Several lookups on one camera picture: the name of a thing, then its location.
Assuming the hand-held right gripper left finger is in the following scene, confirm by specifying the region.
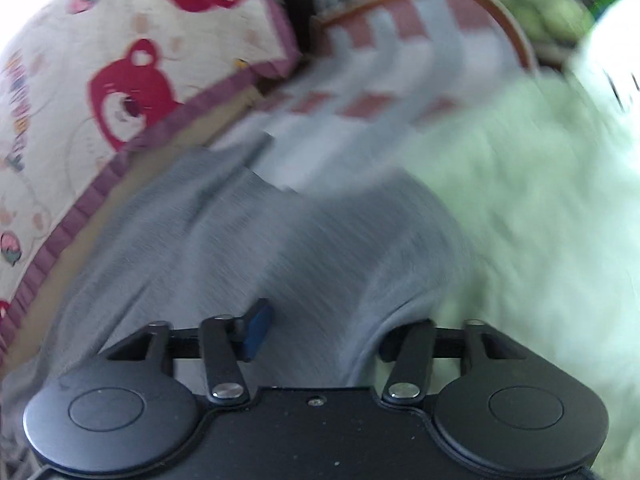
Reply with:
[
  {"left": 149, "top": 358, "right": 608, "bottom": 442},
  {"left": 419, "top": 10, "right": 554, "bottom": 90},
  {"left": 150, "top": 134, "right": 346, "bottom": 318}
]
[{"left": 105, "top": 299, "right": 275, "bottom": 405}]

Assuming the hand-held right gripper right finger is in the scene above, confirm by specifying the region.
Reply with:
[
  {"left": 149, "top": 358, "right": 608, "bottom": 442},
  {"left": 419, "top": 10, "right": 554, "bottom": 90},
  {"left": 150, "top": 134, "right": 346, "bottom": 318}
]
[{"left": 378, "top": 319, "right": 527, "bottom": 403}]

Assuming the grey knit garment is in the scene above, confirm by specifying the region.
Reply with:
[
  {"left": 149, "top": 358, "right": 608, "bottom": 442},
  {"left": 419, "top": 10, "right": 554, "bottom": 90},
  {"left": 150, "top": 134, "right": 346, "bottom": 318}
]
[{"left": 0, "top": 135, "right": 483, "bottom": 466}]

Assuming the white fluffy cloth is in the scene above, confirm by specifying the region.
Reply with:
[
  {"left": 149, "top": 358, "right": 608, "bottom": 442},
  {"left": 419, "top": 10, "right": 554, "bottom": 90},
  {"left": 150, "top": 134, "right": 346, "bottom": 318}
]
[{"left": 350, "top": 7, "right": 640, "bottom": 480}]

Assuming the red checked mat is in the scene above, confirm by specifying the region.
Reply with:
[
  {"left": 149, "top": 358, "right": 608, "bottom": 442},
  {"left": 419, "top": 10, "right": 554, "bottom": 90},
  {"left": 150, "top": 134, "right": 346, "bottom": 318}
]
[{"left": 210, "top": 0, "right": 541, "bottom": 196}]

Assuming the bear printed blanket purple trim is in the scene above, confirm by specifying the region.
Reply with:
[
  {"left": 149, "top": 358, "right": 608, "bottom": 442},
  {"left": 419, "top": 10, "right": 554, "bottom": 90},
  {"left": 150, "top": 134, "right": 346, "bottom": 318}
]
[{"left": 0, "top": 0, "right": 303, "bottom": 376}]

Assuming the dark clutter pile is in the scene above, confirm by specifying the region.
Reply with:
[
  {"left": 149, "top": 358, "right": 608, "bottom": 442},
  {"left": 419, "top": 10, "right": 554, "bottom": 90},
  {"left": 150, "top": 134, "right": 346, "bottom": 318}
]
[{"left": 235, "top": 0, "right": 381, "bottom": 56}]

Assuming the green cloth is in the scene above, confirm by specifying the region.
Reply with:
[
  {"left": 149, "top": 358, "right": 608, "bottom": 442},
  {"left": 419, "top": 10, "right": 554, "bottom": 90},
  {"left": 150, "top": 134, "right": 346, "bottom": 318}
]
[{"left": 465, "top": 0, "right": 640, "bottom": 61}]

